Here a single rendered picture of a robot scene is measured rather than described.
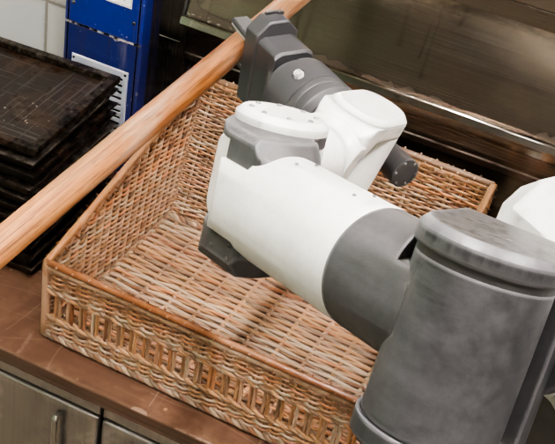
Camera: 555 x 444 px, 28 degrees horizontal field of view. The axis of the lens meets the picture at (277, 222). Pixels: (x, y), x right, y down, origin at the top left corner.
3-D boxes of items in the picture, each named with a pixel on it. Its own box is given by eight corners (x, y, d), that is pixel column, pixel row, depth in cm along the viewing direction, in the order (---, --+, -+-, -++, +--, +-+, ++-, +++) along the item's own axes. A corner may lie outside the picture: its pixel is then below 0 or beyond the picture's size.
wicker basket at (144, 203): (184, 194, 210) (201, 66, 194) (462, 308, 195) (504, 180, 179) (32, 336, 173) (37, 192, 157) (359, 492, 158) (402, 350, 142)
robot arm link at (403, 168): (258, 151, 120) (313, 210, 113) (305, 66, 116) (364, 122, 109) (332, 166, 128) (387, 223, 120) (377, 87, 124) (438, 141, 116)
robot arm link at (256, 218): (150, 242, 92) (299, 360, 75) (181, 91, 89) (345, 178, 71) (262, 244, 99) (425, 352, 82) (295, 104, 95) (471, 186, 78)
